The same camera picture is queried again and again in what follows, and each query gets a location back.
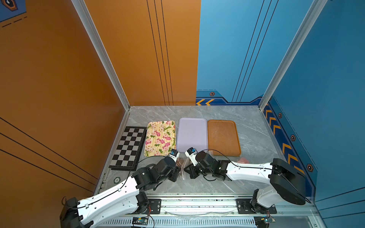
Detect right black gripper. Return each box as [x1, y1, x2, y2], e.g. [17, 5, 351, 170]
[182, 162, 213, 180]

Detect ziploc bag ring cookies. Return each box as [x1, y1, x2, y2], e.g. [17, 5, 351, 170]
[176, 157, 191, 180]

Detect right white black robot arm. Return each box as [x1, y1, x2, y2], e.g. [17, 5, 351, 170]
[184, 148, 310, 214]

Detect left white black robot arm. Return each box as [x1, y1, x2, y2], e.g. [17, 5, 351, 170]
[60, 150, 180, 228]

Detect ziploc bag pink cookies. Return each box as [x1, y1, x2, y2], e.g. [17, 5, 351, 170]
[237, 157, 250, 164]

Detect floral pattern tray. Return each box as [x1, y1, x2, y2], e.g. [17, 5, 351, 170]
[144, 121, 176, 157]

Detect lavender plastic tray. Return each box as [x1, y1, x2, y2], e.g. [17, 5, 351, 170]
[176, 117, 208, 153]

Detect brown plastic tray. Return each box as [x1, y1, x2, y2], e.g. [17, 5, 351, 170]
[208, 120, 241, 157]

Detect black white checkerboard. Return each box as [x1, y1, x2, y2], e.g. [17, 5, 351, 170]
[109, 126, 146, 171]

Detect round floor grommet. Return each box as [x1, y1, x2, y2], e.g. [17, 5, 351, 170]
[114, 177, 121, 184]

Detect left green circuit board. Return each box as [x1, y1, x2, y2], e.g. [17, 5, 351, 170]
[131, 217, 149, 228]

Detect green circuit board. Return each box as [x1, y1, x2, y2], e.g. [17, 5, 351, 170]
[254, 217, 276, 228]
[131, 217, 149, 228]

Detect right green circuit board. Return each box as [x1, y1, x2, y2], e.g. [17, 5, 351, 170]
[254, 217, 276, 228]

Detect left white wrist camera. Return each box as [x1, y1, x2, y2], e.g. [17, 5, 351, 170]
[168, 149, 180, 162]

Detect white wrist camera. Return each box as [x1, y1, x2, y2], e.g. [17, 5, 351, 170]
[168, 149, 180, 162]
[185, 147, 198, 166]

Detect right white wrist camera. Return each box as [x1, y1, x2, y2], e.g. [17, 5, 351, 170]
[185, 147, 198, 166]

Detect aluminium front rail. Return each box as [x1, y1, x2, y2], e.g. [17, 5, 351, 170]
[94, 195, 320, 220]

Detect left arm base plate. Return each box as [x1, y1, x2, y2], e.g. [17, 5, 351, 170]
[136, 199, 162, 215]

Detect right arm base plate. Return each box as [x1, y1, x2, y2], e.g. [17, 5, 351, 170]
[236, 199, 277, 214]

